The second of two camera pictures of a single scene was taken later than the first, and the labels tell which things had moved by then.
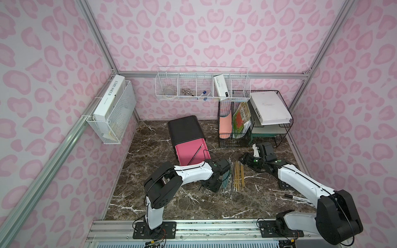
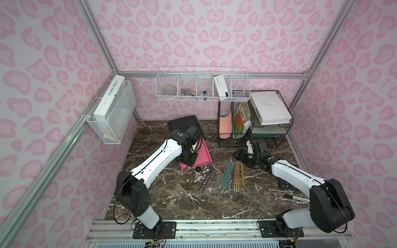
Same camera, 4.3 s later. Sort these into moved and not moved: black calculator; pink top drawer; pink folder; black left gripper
Moved: black left gripper
Not moved: pink top drawer; black calculator; pink folder
